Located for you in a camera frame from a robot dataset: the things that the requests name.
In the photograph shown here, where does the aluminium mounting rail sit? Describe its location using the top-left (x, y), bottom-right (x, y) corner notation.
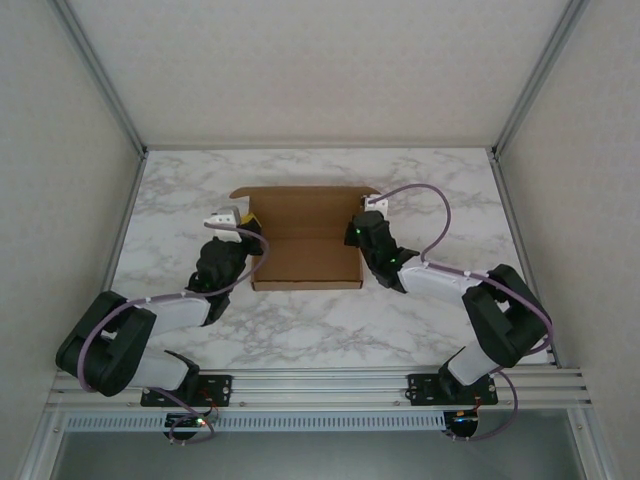
top-left (47, 368), bottom-right (594, 412)

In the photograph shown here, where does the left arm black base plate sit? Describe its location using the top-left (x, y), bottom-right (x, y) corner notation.
top-left (139, 373), bottom-right (235, 409)

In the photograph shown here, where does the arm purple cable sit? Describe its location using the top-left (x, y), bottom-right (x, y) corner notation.
top-left (372, 183), bottom-right (557, 444)
top-left (77, 221), bottom-right (272, 446)

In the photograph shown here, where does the aluminium frame post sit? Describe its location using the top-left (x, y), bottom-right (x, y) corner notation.
top-left (491, 0), bottom-right (592, 157)
top-left (52, 0), bottom-right (149, 156)

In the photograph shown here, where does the brown cardboard box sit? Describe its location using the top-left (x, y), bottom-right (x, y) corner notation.
top-left (230, 184), bottom-right (381, 293)

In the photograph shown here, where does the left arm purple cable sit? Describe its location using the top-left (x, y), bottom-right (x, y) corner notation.
top-left (77, 221), bottom-right (272, 446)

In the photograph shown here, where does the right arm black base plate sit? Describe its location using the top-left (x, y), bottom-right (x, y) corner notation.
top-left (407, 372), bottom-right (500, 407)

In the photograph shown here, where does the white slotted cable duct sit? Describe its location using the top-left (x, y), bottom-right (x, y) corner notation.
top-left (64, 412), bottom-right (447, 433)

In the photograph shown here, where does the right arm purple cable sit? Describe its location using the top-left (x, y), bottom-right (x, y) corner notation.
top-left (372, 183), bottom-right (557, 444)

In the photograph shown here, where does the aluminium table side rail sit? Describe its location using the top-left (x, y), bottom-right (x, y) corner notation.
top-left (74, 149), bottom-right (149, 372)
top-left (488, 149), bottom-right (559, 369)

